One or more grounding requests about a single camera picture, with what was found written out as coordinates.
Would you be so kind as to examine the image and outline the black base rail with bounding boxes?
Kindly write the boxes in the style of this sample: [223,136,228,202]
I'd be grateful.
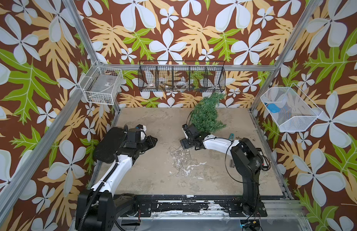
[86,194,280,218]

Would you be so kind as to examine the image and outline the small green christmas tree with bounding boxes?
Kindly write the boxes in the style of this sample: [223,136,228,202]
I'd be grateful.
[191,92,226,134]

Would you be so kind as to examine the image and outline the white wire basket right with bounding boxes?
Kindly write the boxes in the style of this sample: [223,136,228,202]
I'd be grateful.
[260,84,323,132]

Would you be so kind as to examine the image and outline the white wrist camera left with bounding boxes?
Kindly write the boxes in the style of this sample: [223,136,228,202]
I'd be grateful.
[136,124,146,140]

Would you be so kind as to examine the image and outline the small metal fitting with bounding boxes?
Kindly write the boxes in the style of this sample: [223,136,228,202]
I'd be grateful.
[229,160,235,168]

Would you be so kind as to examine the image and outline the black wire basket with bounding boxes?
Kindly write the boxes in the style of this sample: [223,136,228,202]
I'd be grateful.
[137,60,226,93]

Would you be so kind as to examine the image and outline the teal utility knife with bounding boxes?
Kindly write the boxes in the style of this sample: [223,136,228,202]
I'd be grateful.
[229,133,235,140]

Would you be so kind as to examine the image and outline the black oval pad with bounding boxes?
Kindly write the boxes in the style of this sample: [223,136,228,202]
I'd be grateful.
[93,125,128,164]

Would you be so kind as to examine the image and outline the white wire basket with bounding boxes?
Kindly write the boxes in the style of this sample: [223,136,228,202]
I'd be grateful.
[260,84,323,132]
[79,62,124,105]

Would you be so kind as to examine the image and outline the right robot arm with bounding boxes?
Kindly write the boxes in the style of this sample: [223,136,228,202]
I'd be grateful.
[180,124,270,216]

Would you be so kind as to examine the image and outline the clear string lights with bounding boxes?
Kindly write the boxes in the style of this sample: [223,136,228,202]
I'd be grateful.
[168,147,194,177]

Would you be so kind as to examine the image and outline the blue object in basket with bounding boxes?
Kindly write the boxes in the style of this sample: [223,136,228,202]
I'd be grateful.
[266,104,281,113]

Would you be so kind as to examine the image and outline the white wire basket left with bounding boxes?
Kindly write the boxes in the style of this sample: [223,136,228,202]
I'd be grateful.
[79,62,124,105]

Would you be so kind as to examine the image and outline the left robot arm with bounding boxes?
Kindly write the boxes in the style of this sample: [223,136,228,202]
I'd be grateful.
[75,124,157,231]

